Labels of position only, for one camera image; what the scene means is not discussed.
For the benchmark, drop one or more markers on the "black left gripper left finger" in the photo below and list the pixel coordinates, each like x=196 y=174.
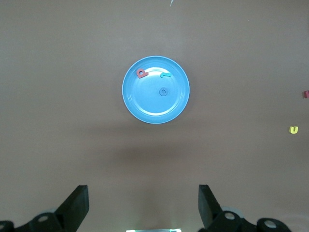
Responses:
x=72 y=207

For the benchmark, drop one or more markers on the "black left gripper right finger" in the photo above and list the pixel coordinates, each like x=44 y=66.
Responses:
x=210 y=210

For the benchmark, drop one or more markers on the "blue foam letter o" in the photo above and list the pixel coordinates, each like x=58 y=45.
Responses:
x=161 y=91

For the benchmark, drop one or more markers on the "teal foam letter r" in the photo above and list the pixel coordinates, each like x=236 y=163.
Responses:
x=166 y=74

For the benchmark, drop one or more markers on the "salmon foam letter p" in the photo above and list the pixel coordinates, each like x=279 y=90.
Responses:
x=144 y=74

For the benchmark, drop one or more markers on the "yellow foam letter u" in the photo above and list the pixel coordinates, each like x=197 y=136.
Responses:
x=293 y=132

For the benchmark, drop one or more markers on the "blue plate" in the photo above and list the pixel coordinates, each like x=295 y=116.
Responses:
x=154 y=108

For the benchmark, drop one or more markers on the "red letter k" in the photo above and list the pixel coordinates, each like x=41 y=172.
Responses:
x=306 y=94

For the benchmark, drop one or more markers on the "white paper scrap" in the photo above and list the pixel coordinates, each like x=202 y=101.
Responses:
x=172 y=2

